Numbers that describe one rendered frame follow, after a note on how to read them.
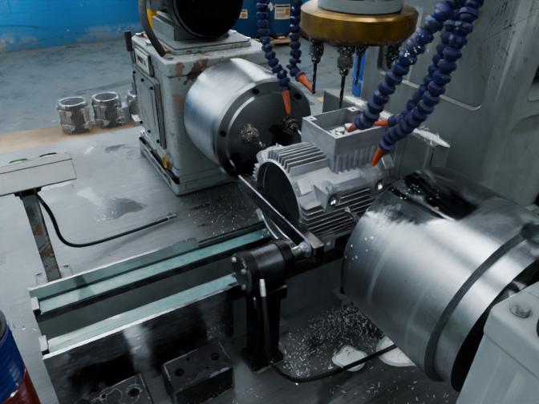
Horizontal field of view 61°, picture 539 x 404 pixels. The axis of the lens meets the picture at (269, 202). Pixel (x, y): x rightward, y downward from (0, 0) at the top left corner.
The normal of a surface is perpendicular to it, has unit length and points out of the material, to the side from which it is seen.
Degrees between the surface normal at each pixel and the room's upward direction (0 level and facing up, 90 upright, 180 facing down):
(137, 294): 90
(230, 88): 32
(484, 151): 90
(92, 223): 0
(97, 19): 90
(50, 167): 62
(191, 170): 90
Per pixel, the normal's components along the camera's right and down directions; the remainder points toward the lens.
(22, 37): 0.51, 0.47
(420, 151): -0.86, 0.26
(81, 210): 0.02, -0.84
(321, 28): -0.73, 0.36
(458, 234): -0.39, -0.62
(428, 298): -0.78, -0.11
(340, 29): -0.40, 0.49
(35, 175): 0.45, 0.02
